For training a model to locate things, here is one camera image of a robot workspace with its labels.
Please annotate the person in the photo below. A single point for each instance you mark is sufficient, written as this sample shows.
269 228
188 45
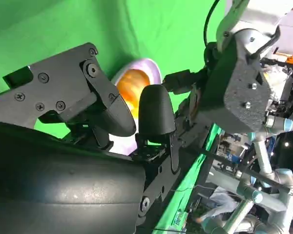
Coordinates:
219 202

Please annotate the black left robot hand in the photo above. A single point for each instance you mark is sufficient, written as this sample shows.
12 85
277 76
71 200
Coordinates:
180 80

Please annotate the orange and white bread roll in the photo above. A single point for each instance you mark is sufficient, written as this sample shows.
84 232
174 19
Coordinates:
133 85

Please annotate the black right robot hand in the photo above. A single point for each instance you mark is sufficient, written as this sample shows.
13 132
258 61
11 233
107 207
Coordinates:
51 175

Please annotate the lilac plate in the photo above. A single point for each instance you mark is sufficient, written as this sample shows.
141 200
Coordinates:
155 70

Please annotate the green table cloth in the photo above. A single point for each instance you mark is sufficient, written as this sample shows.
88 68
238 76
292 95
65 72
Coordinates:
51 24

